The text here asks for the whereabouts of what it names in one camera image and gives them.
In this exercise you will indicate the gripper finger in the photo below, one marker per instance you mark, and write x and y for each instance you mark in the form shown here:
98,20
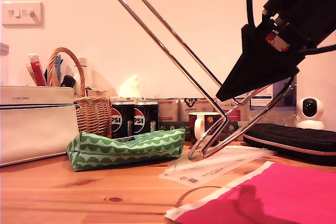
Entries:
257,66

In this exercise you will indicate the large clear water bottle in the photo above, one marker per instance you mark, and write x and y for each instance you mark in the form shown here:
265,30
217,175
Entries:
286,116

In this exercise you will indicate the black zip case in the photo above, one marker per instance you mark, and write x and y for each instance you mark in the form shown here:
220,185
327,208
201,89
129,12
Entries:
288,137

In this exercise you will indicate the dark red mug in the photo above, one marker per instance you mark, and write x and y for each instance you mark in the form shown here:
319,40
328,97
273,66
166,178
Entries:
199,129

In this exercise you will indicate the clear plastic printed bag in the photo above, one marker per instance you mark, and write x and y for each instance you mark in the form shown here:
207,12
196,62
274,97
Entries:
223,163

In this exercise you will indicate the black Pepsi can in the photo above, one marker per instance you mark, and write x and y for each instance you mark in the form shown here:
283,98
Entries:
145,117
122,119

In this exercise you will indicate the white tissue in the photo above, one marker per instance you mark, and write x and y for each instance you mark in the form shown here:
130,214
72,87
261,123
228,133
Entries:
131,86

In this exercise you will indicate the pink plastic mailer bag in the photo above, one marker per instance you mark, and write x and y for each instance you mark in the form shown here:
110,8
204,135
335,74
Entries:
275,197

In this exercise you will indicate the tissue box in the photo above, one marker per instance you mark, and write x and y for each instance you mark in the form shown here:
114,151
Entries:
126,99

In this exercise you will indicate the small white box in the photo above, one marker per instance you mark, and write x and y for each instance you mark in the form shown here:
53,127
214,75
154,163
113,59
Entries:
97,93

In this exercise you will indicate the green wave-patterned pouch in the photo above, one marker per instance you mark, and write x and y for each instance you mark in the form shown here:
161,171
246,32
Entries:
118,150

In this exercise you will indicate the white bottle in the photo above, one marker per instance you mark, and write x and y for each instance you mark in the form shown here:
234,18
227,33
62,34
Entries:
81,72

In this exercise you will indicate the blue packet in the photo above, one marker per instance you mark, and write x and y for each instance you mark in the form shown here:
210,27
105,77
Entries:
58,66

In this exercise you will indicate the red and white box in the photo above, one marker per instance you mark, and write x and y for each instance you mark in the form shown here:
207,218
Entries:
38,73

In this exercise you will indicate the white tube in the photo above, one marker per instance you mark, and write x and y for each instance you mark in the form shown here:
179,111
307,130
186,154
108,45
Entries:
30,73

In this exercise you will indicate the white Lancome toiletry bag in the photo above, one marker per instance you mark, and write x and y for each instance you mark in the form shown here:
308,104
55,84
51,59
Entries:
34,129

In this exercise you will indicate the clear plastic container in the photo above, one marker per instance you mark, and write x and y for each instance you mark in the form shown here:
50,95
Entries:
4,64

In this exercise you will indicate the small white round camera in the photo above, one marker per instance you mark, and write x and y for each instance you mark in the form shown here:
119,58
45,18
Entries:
309,111

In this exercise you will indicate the white wall light switch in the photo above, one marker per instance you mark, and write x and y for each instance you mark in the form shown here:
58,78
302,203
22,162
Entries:
22,14

